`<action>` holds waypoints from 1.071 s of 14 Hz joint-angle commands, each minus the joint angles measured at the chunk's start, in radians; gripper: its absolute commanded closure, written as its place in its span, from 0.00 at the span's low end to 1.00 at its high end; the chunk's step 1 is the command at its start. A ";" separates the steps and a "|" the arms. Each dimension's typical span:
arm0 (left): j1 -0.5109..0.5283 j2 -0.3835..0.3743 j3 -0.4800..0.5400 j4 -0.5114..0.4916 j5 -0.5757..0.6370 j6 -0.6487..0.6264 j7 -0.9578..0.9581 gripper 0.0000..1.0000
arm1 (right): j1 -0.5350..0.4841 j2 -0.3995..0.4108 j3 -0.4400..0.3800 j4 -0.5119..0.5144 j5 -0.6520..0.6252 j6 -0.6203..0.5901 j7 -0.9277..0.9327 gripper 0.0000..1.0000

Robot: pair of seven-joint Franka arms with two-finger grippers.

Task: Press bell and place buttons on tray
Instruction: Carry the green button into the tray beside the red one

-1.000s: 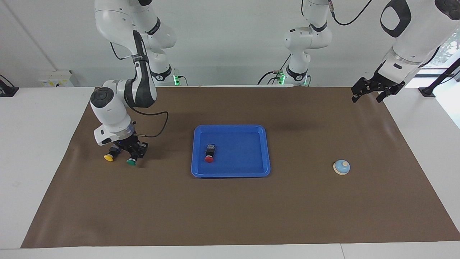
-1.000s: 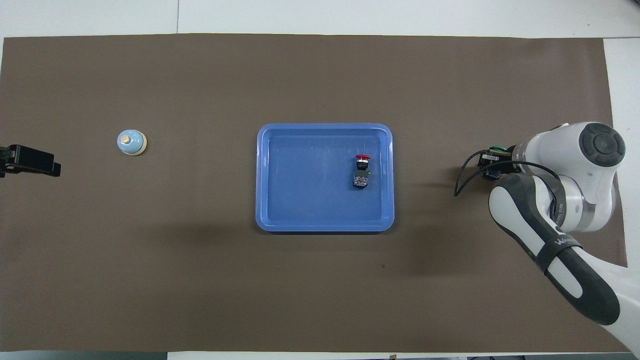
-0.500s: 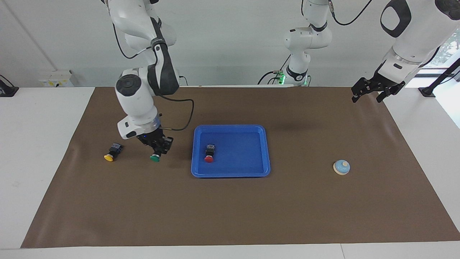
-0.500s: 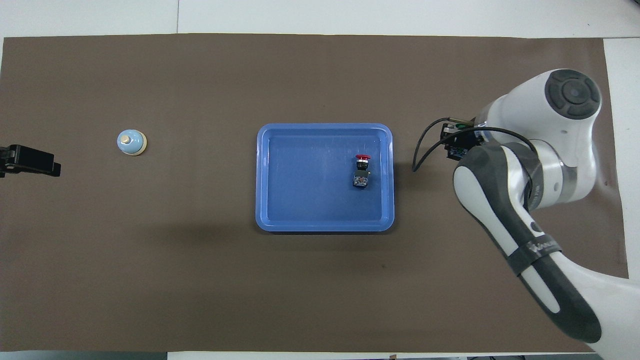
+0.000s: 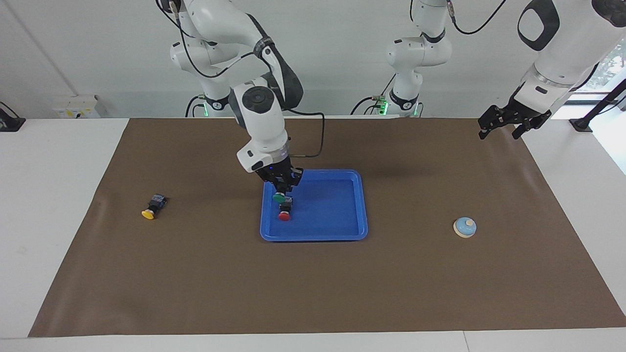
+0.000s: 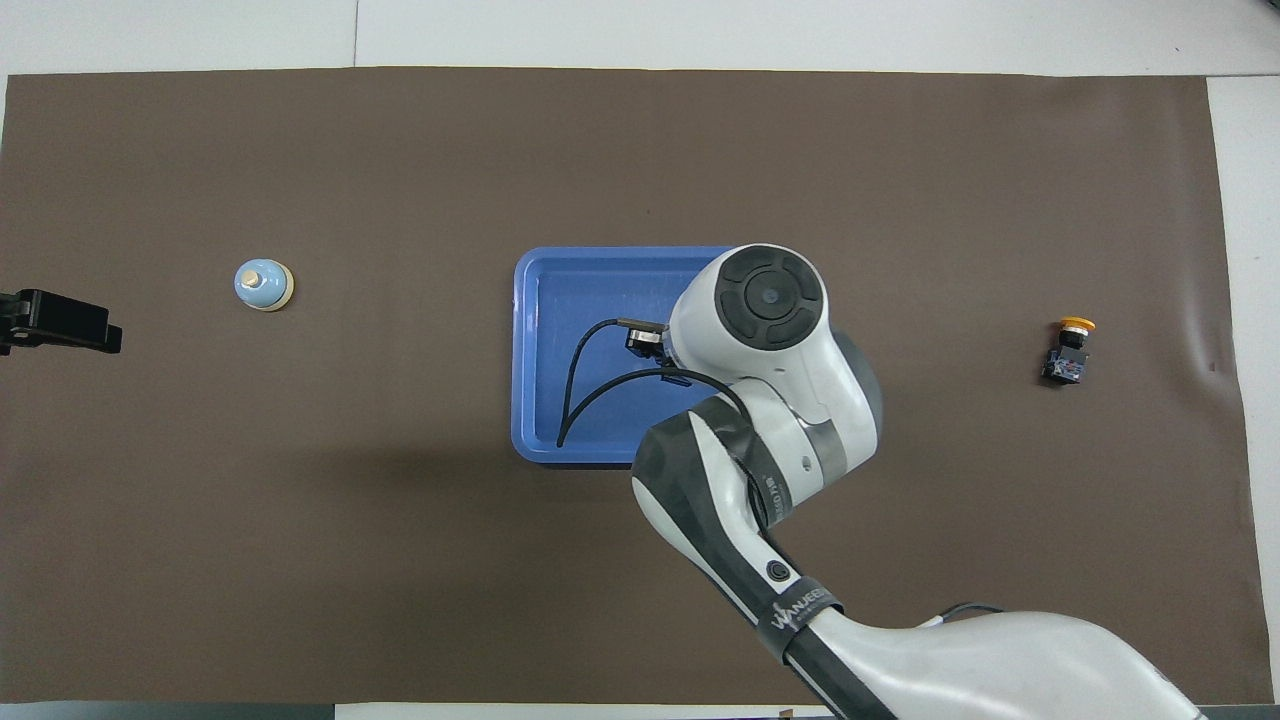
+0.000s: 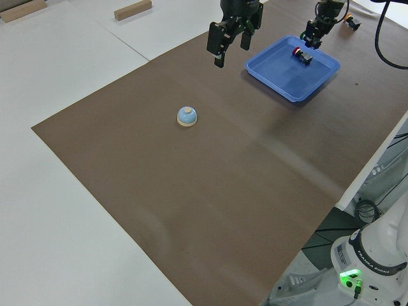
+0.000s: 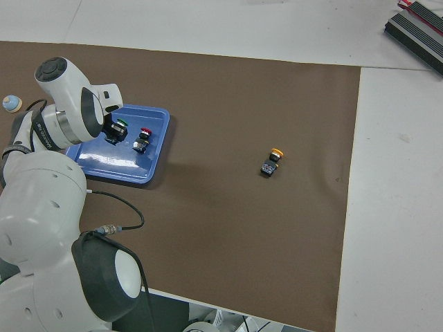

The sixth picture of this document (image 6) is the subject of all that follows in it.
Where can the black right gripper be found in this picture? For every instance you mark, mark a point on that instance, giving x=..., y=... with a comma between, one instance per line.
x=647, y=344

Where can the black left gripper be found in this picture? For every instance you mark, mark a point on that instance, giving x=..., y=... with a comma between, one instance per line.
x=60, y=322

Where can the yellow push button switch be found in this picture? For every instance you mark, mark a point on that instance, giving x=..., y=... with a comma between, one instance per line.
x=1068, y=355

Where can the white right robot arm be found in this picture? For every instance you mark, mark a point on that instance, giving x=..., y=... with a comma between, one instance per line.
x=790, y=400

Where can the blue plastic tray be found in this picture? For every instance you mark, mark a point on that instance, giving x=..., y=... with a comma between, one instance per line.
x=545, y=350

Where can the light blue service bell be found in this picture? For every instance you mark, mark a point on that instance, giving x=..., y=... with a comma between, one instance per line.
x=262, y=286

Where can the brown table mat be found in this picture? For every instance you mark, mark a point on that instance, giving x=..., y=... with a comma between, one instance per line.
x=300, y=560

